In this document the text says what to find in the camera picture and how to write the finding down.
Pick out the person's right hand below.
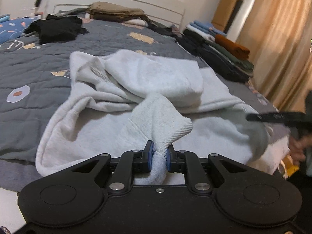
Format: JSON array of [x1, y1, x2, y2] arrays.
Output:
[[289, 135, 312, 162]]

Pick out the dark crumpled garments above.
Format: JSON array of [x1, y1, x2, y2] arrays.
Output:
[[149, 22, 181, 37]]

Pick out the light grey hoodie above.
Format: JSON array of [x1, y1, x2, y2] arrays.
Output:
[[35, 49, 290, 186]]

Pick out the white headboard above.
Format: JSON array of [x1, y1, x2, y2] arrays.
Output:
[[45, 0, 186, 31]]

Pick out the grey quilted bedspread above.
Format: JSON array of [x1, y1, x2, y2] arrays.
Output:
[[0, 11, 281, 191]]

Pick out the black clothes pile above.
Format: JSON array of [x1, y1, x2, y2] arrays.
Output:
[[24, 14, 89, 45]]

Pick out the beige curtain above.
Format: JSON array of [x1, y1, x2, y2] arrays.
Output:
[[235, 0, 312, 113]]

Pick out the white folded garment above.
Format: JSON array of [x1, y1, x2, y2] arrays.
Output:
[[121, 19, 149, 27]]

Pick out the black flat panel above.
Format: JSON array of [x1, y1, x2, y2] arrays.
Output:
[[225, 0, 244, 33]]

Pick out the stack of khaki folded clothes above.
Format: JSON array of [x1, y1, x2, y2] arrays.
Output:
[[85, 1, 149, 22]]

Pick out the blue patterned pillow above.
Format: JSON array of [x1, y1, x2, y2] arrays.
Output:
[[0, 15, 41, 43]]

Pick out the yellow box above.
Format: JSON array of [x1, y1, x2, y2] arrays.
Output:
[[280, 156, 300, 178]]

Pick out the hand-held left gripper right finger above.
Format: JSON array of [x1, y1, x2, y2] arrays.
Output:
[[166, 144, 251, 195]]

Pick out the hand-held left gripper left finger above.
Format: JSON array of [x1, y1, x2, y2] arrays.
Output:
[[66, 141, 153, 194]]

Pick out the stack of dark folded clothes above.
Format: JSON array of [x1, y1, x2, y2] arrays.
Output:
[[175, 21, 254, 83]]

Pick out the person's dark clothing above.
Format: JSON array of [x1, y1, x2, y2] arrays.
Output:
[[285, 151, 312, 234]]

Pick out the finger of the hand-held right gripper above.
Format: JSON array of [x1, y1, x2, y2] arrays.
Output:
[[246, 113, 281, 123]]

